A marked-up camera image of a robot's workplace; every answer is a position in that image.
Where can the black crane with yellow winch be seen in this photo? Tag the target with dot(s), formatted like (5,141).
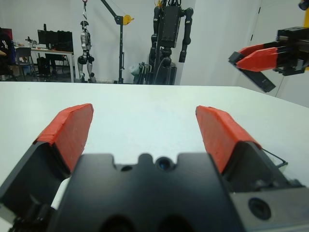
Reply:
(120,43)

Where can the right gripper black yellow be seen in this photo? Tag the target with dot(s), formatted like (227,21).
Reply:
(294,48)

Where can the large black humanoid robot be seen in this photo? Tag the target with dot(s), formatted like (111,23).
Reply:
(170,26)

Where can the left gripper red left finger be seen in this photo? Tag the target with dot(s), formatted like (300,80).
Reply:
(67,135)

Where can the silver humanoid robot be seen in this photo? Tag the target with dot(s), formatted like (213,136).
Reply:
(85,41)

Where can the white desk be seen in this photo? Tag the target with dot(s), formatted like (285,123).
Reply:
(68,53)

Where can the black computer tower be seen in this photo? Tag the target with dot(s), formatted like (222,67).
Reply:
(43,65)

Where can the black computer monitor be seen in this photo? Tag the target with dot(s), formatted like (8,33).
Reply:
(47,38)
(65,40)

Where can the white door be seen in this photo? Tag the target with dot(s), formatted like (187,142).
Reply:
(272,24)

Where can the person in black clothes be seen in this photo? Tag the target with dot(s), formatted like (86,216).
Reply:
(4,55)

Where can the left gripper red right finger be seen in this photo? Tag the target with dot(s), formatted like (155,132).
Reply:
(217,135)

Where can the grey office chair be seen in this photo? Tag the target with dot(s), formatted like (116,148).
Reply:
(23,59)

